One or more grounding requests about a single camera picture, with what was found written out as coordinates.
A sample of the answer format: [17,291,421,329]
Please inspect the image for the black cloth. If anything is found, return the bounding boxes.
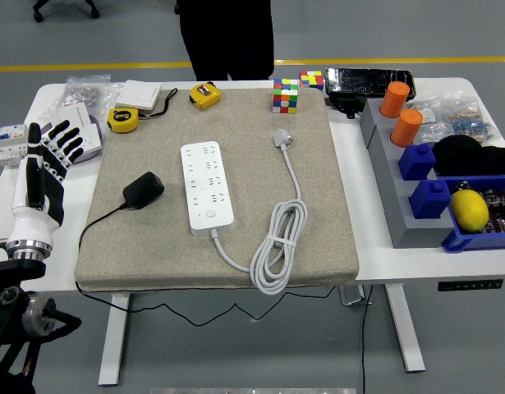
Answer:
[431,135,505,177]

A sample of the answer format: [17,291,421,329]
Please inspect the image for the black office chair base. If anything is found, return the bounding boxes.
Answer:
[32,0,101,23]

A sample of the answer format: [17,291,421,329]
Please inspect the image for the clear bag of blue components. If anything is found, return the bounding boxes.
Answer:
[444,96,502,145]

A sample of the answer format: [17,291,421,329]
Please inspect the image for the white circuit breaker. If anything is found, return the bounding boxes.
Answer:
[0,123,31,169]

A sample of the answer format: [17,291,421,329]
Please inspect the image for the large colourful puzzle cube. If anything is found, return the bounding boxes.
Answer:
[272,78,300,115]

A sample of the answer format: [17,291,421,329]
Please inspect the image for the yellow round tape measure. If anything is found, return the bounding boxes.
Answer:
[107,107,140,134]

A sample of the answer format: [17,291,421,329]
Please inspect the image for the dark cylindrical capacitors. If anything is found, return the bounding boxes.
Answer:
[481,187,505,235]

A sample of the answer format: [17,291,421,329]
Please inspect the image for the black hanging cable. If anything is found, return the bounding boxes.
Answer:
[360,285,375,394]

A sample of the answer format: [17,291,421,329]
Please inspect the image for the white power strip cable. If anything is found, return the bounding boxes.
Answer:
[213,127,310,296]

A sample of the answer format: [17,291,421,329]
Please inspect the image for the grey block holder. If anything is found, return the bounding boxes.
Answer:
[358,97,457,250]

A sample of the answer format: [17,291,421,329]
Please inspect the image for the white socket panel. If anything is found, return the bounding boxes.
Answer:
[77,125,103,153]

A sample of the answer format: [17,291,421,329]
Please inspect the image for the small colourful puzzle cube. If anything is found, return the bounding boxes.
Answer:
[299,70,324,91]

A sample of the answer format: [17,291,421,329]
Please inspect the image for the black wrist strap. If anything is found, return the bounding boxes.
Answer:
[139,88,179,121]

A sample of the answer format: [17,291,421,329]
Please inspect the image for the silver box under table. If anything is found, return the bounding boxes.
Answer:
[337,285,374,307]

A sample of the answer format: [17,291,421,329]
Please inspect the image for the black table control panel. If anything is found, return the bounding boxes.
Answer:
[437,278,504,292]

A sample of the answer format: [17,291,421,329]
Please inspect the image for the grey-brown mat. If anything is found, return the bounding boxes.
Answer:
[74,87,360,293]

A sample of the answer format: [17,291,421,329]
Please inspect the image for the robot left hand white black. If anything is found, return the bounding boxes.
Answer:
[7,118,85,244]

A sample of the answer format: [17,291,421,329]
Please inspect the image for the purple bowl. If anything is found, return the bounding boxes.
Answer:
[69,114,105,165]

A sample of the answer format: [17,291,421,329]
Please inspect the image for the white switch panel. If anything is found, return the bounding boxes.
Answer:
[48,101,92,133]

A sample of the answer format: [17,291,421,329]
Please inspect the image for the clear bag of white parts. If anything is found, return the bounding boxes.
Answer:
[407,97,448,143]

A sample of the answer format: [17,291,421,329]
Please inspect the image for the black adapter cord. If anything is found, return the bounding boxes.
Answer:
[74,203,337,328]

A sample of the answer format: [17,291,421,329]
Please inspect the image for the white table leg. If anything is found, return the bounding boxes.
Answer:
[383,283,426,373]
[97,293,132,387]

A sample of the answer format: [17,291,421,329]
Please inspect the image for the blue block with knob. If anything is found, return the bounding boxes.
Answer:
[408,179,452,220]
[397,142,437,181]

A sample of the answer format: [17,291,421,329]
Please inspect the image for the white power strip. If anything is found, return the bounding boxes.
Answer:
[180,141,236,238]

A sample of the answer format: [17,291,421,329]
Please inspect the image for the clear bag of screws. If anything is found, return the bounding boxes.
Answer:
[62,73,113,120]

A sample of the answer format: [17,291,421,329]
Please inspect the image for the white flat wall switch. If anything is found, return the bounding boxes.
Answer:
[114,79,163,113]

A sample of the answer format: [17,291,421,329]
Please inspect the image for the orange cylinder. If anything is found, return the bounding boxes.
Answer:
[390,108,424,147]
[379,80,411,118]

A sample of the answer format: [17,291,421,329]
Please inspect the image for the black plastic-wrapped device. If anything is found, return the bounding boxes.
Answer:
[324,66,416,120]

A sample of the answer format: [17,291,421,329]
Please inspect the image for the yellow square tape measure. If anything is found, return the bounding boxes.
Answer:
[188,80,223,111]

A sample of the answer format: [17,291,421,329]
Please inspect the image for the blue plastic bin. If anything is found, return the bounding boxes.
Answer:
[440,175,505,254]

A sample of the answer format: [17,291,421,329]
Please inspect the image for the black plug adapter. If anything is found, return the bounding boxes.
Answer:
[122,171,166,210]

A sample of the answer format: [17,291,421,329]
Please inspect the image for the yellow lemon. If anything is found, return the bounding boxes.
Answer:
[448,189,490,234]

